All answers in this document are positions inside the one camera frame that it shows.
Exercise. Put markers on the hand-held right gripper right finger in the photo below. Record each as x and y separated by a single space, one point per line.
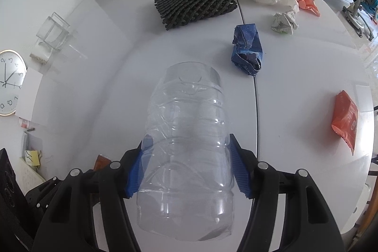
239 169

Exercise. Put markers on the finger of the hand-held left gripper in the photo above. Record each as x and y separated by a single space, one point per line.
38 199

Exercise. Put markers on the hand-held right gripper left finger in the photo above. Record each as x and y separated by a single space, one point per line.
135 175

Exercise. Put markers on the clear plastic bottle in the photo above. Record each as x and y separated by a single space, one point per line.
186 128

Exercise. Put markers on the orange snack wrapper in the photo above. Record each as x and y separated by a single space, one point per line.
344 122

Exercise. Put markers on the blue wrapper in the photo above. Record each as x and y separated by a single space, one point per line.
246 48

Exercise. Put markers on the printed white paper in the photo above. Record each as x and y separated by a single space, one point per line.
283 22

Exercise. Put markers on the black foam net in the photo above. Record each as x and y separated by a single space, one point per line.
195 1

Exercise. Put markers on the pink paper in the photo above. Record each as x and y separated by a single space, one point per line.
305 1

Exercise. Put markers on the open cream notebook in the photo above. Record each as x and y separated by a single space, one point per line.
29 175

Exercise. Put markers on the white paper sheet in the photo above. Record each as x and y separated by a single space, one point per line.
31 141

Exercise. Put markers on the small pink container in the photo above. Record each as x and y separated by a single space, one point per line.
23 123

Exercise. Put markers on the white card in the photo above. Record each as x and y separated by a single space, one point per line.
29 92

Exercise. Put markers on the clear glass pitcher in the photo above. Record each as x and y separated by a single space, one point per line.
53 33

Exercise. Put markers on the round white wall clock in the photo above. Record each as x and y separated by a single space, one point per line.
10 83

